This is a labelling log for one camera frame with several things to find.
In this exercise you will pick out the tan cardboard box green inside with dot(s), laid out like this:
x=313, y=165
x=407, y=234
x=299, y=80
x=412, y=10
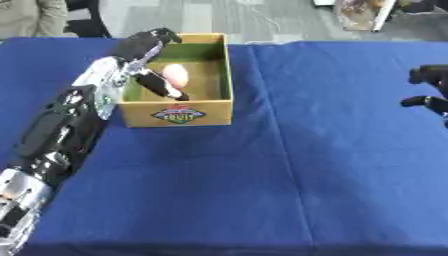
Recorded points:
x=181, y=110

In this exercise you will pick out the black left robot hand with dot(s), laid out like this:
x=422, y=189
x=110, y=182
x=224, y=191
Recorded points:
x=141, y=46

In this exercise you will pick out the pink egg-shaped toy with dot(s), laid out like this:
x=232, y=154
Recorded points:
x=175, y=76

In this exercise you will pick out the person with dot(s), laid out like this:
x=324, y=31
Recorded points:
x=32, y=16

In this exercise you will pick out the black chair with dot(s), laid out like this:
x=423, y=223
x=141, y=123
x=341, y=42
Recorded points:
x=87, y=20

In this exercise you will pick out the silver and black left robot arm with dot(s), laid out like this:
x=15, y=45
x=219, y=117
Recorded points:
x=55, y=133

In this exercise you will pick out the brown bag with white edge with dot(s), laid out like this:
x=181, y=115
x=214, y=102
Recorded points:
x=359, y=13

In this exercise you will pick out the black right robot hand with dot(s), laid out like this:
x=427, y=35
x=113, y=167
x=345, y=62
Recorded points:
x=433, y=100

